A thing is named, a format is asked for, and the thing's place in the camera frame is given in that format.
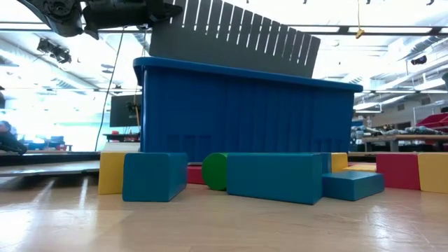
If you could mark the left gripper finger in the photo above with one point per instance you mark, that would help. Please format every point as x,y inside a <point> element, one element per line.
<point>164,10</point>

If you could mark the long grey slotted divider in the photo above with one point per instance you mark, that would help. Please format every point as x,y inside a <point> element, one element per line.
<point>227,49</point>

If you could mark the large blue plastic bin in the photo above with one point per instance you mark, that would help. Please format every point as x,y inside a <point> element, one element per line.
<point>245,119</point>

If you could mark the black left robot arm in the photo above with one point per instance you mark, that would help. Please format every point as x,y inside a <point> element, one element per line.
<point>59,15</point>

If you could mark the black ceiling device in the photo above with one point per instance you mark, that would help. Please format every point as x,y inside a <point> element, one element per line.
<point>54,50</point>
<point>419,60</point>

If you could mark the black monitor on stand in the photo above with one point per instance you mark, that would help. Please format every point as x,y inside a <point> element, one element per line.
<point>122,110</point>

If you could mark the small yellow wooden cube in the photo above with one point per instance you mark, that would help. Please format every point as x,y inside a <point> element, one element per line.
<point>110,173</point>
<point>434,173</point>

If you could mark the person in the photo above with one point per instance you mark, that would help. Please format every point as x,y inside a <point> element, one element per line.
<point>8,140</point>

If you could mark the blue wooden block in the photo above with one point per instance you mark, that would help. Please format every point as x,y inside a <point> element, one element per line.
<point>150,176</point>
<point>351,186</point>
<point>273,178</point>

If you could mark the red wooden block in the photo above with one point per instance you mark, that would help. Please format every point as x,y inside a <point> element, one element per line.
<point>195,175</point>

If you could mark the green wooden block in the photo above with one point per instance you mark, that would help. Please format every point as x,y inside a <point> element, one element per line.
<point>214,171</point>

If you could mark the yellow hanging pendant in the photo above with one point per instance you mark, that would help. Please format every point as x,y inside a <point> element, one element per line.
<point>360,34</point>

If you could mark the small blue wooden cube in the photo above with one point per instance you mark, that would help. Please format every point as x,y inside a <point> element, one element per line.
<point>326,161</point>

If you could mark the wooden workbench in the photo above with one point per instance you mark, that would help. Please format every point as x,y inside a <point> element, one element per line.
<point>402,138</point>

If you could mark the small red wooden cube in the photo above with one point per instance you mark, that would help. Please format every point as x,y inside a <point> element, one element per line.
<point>397,171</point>

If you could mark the red storage bin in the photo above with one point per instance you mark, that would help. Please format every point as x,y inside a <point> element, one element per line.
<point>435,122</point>

